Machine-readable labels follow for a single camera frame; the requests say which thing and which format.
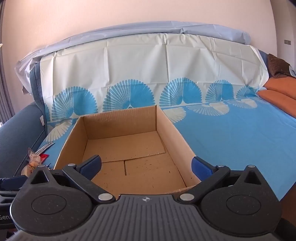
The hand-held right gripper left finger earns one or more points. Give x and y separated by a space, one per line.
91 163

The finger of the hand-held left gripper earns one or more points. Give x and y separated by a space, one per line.
4 208
12 182

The blue-grey sofa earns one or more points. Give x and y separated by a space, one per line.
18 129

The cardboard box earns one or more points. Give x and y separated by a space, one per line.
129 143

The red snack sachet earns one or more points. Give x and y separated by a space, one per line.
44 158

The light blue sheet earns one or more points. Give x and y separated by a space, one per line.
138 29

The brown cloth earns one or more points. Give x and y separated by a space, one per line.
278 64

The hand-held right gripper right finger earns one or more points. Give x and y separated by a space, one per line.
201 168

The clear-wrapped pastry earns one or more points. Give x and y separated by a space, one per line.
32 162

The orange cushion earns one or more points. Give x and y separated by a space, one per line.
281 85
277 102

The grey curtain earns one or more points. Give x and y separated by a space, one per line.
5 97

